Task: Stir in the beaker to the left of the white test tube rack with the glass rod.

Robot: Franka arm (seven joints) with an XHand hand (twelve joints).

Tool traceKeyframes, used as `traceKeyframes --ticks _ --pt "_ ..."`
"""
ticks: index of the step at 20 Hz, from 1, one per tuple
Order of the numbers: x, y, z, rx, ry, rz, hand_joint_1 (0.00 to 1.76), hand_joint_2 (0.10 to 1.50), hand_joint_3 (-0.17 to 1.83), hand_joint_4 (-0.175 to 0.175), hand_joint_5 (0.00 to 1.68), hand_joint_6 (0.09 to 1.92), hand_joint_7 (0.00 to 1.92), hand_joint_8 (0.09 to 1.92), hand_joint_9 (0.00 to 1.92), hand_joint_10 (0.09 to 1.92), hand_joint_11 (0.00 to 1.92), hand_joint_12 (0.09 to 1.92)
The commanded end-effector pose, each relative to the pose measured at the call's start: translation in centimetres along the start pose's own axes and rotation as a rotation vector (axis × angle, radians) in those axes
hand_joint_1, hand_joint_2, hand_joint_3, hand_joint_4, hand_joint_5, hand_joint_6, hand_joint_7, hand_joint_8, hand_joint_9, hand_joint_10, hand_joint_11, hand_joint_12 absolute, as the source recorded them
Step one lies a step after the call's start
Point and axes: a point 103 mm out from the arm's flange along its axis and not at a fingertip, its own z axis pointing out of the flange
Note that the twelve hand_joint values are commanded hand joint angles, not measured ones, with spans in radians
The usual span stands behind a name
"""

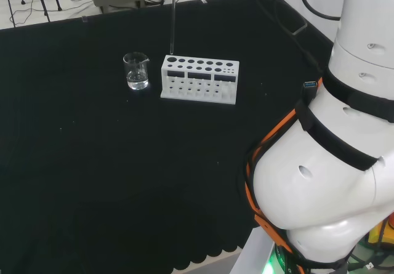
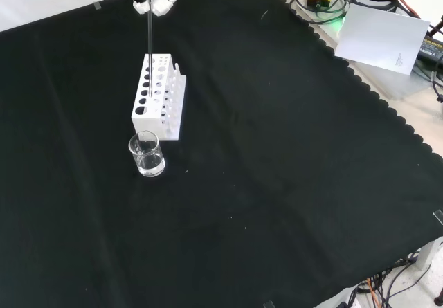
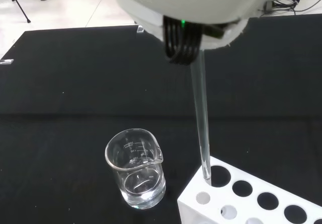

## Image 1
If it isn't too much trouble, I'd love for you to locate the clear glass rod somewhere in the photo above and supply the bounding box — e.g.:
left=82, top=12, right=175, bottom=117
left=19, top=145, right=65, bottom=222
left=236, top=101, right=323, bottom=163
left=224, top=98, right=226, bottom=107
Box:
left=170, top=0, right=178, bottom=55

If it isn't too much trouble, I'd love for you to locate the clear glass beaker with water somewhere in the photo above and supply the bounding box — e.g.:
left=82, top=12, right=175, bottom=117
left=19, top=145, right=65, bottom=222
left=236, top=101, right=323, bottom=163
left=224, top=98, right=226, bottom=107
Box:
left=123, top=52, right=151, bottom=91

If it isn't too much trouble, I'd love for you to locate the white test tube rack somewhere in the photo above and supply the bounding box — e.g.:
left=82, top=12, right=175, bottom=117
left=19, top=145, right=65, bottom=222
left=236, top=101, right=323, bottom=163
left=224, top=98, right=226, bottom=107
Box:
left=159, top=54, right=241, bottom=106

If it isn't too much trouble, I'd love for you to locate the black tripod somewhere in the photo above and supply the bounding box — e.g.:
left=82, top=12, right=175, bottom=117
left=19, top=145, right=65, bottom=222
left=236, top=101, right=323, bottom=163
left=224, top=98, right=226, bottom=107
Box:
left=1, top=0, right=62, bottom=28

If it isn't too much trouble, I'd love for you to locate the black bench cloth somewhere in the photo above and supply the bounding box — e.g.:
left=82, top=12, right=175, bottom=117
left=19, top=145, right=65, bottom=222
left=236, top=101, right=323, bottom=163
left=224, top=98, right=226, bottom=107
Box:
left=0, top=0, right=337, bottom=274

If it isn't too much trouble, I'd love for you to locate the yellow stop button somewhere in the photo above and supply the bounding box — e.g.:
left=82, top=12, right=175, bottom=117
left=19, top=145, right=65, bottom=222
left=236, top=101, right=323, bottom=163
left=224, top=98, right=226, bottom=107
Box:
left=366, top=214, right=394, bottom=244

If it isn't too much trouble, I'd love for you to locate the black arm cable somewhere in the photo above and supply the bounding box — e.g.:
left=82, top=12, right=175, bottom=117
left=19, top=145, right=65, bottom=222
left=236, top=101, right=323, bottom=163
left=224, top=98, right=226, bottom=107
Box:
left=246, top=0, right=326, bottom=75

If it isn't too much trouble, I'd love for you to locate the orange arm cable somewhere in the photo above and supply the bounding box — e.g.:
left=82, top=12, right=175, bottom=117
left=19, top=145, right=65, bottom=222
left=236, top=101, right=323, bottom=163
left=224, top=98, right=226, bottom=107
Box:
left=244, top=76, right=324, bottom=274

